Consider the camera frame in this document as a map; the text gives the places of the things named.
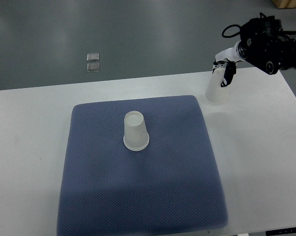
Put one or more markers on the upper metal floor plate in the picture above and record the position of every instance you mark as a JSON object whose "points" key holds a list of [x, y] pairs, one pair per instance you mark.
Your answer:
{"points": [[93, 57]]}

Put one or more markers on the blue grey fabric mat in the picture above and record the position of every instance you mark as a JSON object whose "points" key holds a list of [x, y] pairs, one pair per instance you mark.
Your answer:
{"points": [[171, 186]]}

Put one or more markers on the white paper cup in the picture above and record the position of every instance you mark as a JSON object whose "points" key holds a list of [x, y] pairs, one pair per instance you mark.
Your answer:
{"points": [[214, 93], [136, 137]]}

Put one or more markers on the black table control panel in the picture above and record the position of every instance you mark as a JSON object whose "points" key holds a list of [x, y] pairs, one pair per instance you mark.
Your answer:
{"points": [[281, 232]]}

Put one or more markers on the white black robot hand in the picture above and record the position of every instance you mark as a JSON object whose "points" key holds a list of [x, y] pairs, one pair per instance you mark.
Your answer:
{"points": [[231, 54]]}

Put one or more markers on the wooden furniture corner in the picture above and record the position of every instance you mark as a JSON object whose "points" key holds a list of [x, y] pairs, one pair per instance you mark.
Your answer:
{"points": [[284, 4]]}

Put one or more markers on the white paper cup on mat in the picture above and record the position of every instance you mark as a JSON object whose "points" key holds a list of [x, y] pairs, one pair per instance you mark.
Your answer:
{"points": [[136, 137]]}

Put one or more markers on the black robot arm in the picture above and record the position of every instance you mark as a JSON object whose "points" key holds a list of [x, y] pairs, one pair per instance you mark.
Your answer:
{"points": [[263, 43]]}

